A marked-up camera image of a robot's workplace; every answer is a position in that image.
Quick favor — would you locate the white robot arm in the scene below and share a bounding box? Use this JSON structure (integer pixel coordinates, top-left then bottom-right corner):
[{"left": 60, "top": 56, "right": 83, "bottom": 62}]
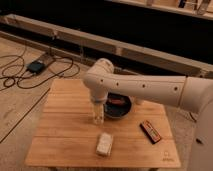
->
[{"left": 83, "top": 58, "right": 213, "bottom": 171}]

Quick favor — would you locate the orange item in bowl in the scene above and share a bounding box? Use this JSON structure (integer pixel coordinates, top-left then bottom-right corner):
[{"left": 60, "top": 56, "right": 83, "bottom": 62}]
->
[{"left": 107, "top": 98, "right": 123, "bottom": 105}]

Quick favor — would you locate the dark ceramic bowl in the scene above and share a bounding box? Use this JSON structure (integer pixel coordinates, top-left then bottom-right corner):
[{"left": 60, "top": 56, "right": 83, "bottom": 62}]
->
[{"left": 104, "top": 93, "right": 132, "bottom": 119}]

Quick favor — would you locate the wooden table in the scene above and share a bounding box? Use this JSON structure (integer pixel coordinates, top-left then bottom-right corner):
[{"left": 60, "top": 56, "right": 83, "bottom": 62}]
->
[{"left": 26, "top": 79, "right": 181, "bottom": 168}]

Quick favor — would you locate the dark candy bar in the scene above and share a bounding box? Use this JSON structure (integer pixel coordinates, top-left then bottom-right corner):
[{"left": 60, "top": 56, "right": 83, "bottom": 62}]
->
[{"left": 140, "top": 120, "right": 161, "bottom": 144}]

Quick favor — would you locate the blue power box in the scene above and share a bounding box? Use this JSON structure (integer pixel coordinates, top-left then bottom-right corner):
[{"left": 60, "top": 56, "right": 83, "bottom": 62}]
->
[{"left": 27, "top": 61, "right": 45, "bottom": 74}]

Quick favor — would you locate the black cable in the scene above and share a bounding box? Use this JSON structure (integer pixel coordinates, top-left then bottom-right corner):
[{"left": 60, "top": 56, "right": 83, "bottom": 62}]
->
[{"left": 0, "top": 44, "right": 81, "bottom": 144}]

